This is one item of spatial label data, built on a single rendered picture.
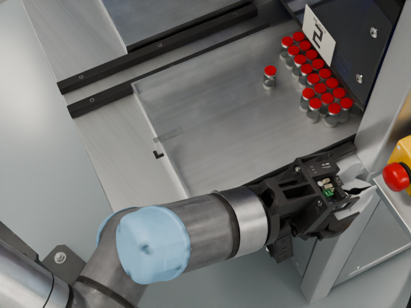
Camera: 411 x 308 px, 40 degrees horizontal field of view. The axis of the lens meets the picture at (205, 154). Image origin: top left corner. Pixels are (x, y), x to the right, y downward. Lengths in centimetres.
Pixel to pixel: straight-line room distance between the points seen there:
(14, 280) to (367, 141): 56
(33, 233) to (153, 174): 105
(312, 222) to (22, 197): 146
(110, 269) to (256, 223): 17
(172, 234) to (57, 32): 68
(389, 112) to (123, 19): 56
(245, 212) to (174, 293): 119
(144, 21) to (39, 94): 113
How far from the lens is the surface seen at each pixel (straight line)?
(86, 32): 114
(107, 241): 67
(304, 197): 64
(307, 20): 93
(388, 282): 184
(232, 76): 103
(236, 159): 95
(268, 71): 99
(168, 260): 56
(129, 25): 113
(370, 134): 90
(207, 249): 58
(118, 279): 65
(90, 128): 101
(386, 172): 82
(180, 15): 113
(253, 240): 62
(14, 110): 220
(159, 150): 94
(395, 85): 78
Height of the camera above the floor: 172
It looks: 62 degrees down
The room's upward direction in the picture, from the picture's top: 6 degrees counter-clockwise
